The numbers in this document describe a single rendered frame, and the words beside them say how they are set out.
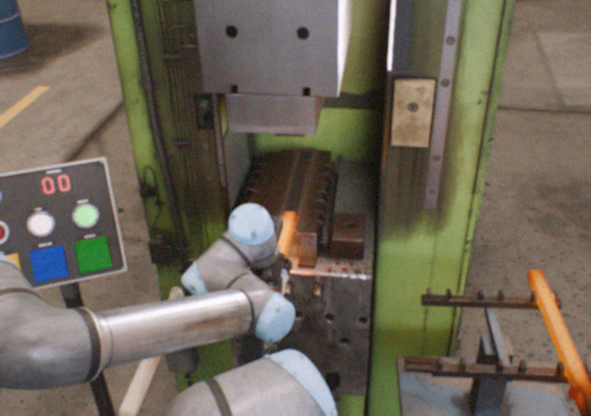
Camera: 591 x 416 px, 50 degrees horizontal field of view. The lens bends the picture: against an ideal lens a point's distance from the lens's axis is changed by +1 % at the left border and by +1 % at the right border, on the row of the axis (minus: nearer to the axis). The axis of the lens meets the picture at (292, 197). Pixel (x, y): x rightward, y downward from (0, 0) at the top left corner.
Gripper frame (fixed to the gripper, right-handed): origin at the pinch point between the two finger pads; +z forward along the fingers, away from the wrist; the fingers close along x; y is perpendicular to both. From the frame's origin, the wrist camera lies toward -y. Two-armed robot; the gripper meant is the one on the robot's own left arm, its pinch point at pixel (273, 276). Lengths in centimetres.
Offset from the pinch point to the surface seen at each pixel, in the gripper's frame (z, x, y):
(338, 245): 12.4, 13.2, -13.5
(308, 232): 9.7, 5.6, -15.5
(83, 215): -5.1, -46.2, -10.0
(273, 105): -21.0, -1.4, -32.4
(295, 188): 20.3, -0.3, -33.2
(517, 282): 147, 87, -56
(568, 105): 240, 149, -221
